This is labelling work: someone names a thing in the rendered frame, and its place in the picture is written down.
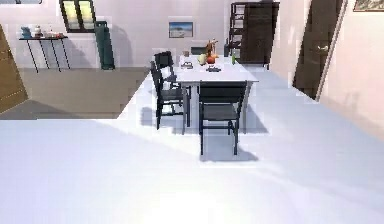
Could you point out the dark green tall bin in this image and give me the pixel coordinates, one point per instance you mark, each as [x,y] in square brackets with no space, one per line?
[104,46]

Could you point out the green bottle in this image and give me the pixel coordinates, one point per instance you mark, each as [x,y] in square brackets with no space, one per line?
[233,58]

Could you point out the red apple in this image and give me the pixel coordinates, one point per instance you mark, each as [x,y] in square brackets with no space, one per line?
[210,60]

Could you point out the dark brown room door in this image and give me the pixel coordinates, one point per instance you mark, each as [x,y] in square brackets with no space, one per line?
[316,46]

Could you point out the grey small tray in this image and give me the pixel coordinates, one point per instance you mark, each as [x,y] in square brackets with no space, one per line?
[187,65]

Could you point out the framed picture with brown frame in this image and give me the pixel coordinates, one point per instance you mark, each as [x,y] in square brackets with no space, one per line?
[368,5]

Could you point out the pale yellow-green fruit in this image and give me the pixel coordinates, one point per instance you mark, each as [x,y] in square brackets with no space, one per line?
[202,59]

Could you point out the brown wooden cabinet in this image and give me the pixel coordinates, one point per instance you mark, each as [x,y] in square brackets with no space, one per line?
[9,76]

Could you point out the red small dish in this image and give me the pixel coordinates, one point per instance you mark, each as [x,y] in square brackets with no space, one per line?
[59,34]

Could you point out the black framed window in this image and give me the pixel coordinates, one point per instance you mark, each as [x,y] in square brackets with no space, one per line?
[78,15]

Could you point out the small brown cup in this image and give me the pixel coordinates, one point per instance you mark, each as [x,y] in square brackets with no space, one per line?
[186,53]

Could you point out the black small bottle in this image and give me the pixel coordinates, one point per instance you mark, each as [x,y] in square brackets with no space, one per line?
[226,50]

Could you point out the black dining chair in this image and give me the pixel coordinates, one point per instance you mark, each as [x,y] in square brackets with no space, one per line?
[198,50]
[220,106]
[165,95]
[164,61]

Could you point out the white dining table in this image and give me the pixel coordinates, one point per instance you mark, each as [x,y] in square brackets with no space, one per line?
[213,75]

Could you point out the dark flat dish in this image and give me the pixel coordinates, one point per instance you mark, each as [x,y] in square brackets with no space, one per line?
[213,69]

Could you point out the white small jar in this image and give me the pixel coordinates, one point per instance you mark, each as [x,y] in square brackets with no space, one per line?
[37,31]

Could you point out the black thin-legged console table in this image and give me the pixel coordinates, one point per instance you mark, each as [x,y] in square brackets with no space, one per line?
[43,38]

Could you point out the brown vase with twigs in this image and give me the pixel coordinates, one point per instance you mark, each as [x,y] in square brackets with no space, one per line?
[210,46]

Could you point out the dark brown shelf cabinet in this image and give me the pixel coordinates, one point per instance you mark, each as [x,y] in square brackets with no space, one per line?
[258,31]

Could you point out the framed landscape picture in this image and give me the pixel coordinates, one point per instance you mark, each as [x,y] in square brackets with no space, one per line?
[180,29]

